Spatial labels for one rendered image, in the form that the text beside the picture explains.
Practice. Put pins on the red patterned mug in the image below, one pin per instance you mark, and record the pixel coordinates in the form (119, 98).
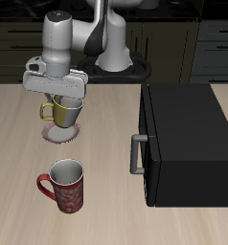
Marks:
(67, 186)

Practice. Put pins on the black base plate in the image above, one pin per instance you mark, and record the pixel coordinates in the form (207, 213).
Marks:
(139, 68)

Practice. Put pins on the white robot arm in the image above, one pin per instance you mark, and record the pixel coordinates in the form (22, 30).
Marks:
(111, 44)

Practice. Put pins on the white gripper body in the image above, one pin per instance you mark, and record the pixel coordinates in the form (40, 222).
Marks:
(55, 85)

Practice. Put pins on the dark kitchen cupboards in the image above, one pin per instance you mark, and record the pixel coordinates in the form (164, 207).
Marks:
(170, 48)

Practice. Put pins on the white plate with red rim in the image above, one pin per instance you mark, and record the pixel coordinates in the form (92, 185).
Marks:
(60, 134)

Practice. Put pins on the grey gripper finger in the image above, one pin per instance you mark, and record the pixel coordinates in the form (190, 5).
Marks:
(49, 98)

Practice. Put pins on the black microwave oven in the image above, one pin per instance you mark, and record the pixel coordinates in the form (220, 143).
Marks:
(183, 144)

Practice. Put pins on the white and yellow mug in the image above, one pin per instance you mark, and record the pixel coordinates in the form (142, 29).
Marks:
(64, 112)

